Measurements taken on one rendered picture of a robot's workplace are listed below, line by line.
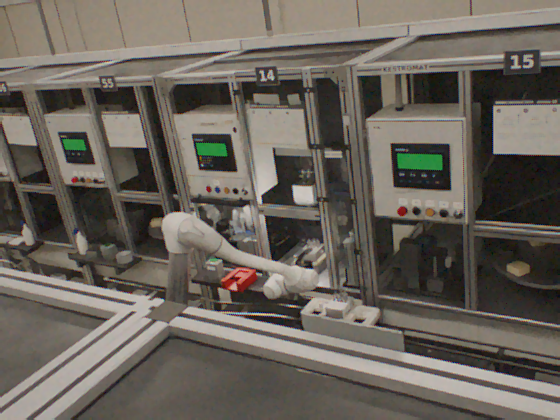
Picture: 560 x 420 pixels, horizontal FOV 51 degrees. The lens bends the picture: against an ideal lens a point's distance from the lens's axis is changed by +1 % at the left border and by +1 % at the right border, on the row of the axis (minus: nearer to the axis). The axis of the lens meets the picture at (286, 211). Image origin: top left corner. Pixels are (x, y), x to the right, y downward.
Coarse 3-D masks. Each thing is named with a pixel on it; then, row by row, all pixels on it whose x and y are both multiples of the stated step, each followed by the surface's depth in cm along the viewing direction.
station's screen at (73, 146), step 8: (64, 136) 356; (72, 136) 352; (80, 136) 348; (64, 144) 359; (72, 144) 355; (80, 144) 351; (72, 152) 358; (80, 152) 354; (72, 160) 361; (80, 160) 357; (88, 160) 353
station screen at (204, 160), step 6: (198, 138) 301; (204, 138) 299; (210, 138) 297; (216, 138) 295; (198, 156) 306; (204, 156) 304; (210, 156) 302; (216, 156) 300; (222, 156) 298; (228, 156) 296; (204, 162) 306; (210, 162) 303; (216, 162) 301; (222, 162) 299; (228, 162) 297; (228, 168) 299
